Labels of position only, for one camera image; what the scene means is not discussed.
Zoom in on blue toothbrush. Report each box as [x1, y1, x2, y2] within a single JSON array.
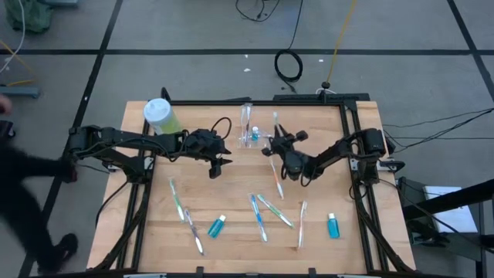
[[248, 192, 269, 243]]

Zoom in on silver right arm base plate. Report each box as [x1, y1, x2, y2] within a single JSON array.
[[348, 156, 391, 171]]

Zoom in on white green wipes canister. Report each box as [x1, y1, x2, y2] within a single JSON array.
[[143, 97, 183, 136]]

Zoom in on black coiled cable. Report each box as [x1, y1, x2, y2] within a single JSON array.
[[273, 0, 305, 94]]

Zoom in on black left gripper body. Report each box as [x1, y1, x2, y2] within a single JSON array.
[[184, 128, 226, 180]]

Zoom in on white floor cable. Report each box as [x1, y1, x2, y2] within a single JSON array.
[[0, 0, 26, 75]]

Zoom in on person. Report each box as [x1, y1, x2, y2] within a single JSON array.
[[0, 94, 80, 274]]

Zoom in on yellow floor cable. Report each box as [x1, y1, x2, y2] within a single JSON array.
[[0, 40, 36, 88]]

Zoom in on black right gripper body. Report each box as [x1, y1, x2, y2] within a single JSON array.
[[261, 130, 310, 160]]

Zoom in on green bag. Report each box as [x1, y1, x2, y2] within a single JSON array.
[[2, 0, 54, 34]]

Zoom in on black metal table frame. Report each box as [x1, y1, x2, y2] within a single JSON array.
[[87, 86, 417, 278]]

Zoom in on purple toothbrush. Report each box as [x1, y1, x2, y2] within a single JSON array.
[[183, 208, 205, 256]]

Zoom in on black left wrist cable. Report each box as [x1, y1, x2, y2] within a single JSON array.
[[210, 117, 233, 142]]

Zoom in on black metal stand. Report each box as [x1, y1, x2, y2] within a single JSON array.
[[397, 176, 494, 278]]

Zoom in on grey floor bar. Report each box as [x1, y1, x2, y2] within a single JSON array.
[[0, 85, 42, 99]]

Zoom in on white box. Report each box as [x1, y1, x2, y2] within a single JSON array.
[[422, 185, 479, 235]]

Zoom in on yellow hanging cable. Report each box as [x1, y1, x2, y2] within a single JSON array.
[[326, 0, 358, 84]]

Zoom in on teal green toothbrush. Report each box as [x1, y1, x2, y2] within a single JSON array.
[[255, 192, 296, 229]]

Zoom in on white orange toothbrush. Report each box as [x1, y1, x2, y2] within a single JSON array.
[[296, 199, 309, 250], [239, 103, 254, 148]]

